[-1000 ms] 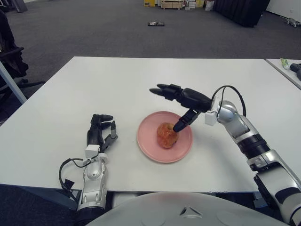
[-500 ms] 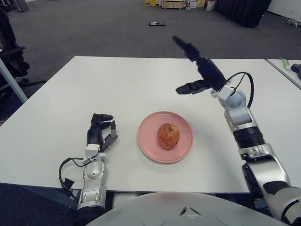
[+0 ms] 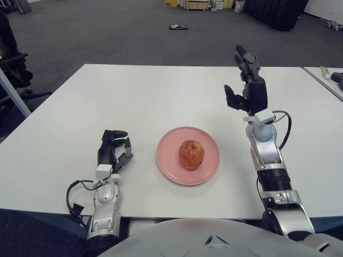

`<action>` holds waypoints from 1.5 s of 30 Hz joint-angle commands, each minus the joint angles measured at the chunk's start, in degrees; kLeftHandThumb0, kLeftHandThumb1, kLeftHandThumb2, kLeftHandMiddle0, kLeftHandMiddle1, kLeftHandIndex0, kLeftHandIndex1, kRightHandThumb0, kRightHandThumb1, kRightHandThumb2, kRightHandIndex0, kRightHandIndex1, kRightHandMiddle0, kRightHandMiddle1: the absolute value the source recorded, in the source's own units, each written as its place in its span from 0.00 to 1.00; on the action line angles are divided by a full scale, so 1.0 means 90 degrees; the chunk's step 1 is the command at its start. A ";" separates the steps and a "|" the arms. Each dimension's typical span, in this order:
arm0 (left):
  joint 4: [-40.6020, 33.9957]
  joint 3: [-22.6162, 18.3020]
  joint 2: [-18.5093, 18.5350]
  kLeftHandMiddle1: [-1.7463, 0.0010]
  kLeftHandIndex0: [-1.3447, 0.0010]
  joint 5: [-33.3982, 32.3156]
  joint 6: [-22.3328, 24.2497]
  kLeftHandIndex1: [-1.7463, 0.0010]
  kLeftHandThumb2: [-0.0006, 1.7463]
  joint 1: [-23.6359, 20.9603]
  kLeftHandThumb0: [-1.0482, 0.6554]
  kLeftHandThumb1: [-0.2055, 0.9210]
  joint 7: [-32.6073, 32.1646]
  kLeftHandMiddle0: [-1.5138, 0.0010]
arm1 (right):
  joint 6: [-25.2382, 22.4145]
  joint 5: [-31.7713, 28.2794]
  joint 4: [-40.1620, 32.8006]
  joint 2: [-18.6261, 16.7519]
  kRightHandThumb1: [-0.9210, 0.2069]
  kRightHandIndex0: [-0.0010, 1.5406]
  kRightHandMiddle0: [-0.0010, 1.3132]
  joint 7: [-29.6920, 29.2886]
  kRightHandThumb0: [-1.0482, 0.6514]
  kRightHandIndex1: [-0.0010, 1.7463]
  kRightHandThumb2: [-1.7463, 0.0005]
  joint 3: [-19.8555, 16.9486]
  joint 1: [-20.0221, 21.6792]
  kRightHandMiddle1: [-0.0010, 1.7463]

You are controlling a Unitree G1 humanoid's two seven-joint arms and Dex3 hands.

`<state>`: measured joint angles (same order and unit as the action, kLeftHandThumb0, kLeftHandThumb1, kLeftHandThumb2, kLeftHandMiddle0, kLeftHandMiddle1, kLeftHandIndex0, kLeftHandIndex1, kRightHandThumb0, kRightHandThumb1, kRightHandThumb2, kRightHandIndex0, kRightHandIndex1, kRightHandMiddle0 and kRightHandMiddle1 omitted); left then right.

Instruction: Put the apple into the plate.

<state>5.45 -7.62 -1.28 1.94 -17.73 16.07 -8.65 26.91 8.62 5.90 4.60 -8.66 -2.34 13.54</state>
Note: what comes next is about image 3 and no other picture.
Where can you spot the pink round plate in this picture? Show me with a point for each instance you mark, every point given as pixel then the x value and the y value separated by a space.
pixel 166 166

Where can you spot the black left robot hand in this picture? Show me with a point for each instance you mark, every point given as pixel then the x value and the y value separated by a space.
pixel 106 151

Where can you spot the yellow cardboard box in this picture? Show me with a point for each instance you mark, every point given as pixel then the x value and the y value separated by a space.
pixel 171 3

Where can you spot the white plastic bag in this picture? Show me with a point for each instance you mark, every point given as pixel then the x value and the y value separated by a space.
pixel 239 7

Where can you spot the black curtain partition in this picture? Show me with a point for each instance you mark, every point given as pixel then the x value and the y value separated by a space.
pixel 276 13

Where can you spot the grey neighbouring table leg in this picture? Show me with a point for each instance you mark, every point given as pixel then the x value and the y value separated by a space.
pixel 16 96

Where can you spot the green white tube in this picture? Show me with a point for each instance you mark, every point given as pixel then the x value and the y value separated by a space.
pixel 324 72

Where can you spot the small black floor tray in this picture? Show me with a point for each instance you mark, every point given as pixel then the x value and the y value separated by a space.
pixel 178 27

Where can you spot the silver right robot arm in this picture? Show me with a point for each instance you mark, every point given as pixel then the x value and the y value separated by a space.
pixel 265 150

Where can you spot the black office chair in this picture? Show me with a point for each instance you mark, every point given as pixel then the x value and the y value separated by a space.
pixel 13 69

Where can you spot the grey quadruped robot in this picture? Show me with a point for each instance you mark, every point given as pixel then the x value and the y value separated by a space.
pixel 334 25

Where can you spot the stack of white boxes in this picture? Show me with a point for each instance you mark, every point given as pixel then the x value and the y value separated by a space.
pixel 223 4

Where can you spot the red yellow apple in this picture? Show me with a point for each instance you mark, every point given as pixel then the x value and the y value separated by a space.
pixel 191 155

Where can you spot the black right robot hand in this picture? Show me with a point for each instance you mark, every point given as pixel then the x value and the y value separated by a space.
pixel 257 96

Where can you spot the black handheld controller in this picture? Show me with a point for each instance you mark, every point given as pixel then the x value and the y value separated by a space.
pixel 337 76
pixel 341 86

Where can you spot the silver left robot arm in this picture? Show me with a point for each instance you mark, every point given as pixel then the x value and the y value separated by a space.
pixel 104 195

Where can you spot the grey robot torso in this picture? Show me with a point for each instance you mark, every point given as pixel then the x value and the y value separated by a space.
pixel 174 241

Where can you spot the grey bin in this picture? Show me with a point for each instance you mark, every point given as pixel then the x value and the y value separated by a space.
pixel 25 6

